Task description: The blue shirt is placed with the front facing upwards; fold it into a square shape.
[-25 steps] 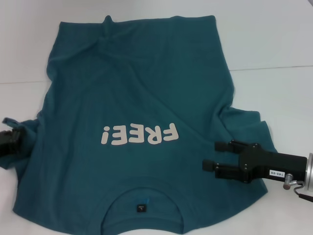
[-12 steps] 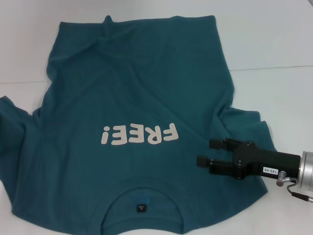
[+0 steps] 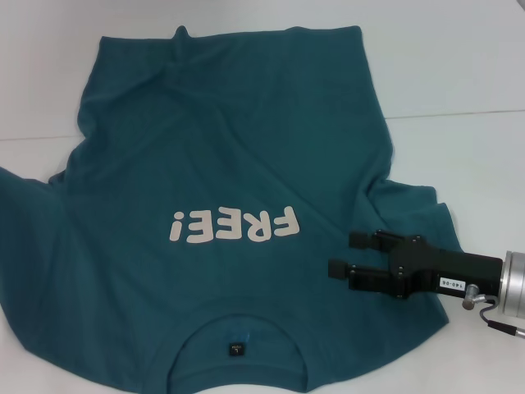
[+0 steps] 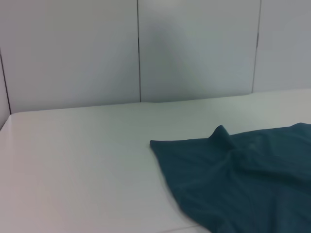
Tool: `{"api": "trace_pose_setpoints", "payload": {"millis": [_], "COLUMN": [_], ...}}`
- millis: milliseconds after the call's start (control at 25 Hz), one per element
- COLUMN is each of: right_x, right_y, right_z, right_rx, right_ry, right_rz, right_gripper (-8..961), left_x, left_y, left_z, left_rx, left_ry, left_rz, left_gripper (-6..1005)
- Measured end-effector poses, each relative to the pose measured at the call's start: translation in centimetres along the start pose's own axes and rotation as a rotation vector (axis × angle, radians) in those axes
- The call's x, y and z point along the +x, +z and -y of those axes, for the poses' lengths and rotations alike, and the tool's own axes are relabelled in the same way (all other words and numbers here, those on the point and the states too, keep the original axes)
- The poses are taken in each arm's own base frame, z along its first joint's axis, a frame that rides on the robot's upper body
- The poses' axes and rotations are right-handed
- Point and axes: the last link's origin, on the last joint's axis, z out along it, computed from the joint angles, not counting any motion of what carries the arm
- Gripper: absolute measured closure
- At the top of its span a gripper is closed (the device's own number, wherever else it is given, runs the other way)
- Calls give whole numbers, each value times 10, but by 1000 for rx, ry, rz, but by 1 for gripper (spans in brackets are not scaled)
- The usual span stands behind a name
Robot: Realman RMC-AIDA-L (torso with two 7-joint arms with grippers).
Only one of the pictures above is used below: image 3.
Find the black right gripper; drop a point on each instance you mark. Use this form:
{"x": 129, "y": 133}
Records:
{"x": 447, "y": 271}

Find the teal t-shirt with FREE print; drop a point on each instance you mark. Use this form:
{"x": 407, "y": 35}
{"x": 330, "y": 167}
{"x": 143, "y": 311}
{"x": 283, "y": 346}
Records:
{"x": 246, "y": 143}

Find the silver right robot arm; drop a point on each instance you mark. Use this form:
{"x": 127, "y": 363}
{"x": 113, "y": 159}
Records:
{"x": 514, "y": 283}

